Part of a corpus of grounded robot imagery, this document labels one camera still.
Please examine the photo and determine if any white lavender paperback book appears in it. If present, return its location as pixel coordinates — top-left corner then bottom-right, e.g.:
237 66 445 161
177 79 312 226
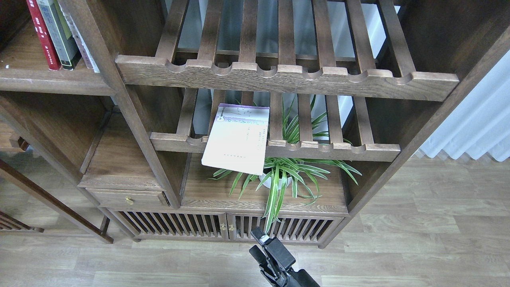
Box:
202 103 270 175

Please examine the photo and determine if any dark wooden bookshelf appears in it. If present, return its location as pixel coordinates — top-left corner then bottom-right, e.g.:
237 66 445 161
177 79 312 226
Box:
1 0 509 248

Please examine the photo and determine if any red paperback book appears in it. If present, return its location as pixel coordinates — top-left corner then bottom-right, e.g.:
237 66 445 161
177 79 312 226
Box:
26 0 61 71

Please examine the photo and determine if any green spider plant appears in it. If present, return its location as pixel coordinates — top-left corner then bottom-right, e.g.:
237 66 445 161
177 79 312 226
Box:
208 100 362 233

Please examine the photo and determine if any green grey black-edged book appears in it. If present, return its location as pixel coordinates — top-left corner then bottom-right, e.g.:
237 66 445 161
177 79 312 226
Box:
37 0 81 70

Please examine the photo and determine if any white plant pot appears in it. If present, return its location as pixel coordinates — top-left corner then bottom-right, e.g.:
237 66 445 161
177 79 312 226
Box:
259 169 292 190

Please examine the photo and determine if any wooden furniture frame left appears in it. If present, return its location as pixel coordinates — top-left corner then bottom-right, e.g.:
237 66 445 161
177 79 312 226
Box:
0 120 114 244

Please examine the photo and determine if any white upright book spine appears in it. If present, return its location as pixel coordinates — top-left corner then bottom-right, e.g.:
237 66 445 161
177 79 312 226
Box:
58 0 100 73

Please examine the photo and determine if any white pleated curtain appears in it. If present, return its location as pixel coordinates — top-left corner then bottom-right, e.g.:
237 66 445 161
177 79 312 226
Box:
420 53 510 162

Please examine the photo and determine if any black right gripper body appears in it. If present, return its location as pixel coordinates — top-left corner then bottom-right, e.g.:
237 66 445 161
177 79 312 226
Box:
249 236 319 287

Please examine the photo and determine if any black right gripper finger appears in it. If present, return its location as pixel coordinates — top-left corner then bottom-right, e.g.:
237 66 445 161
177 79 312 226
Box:
251 227 270 244

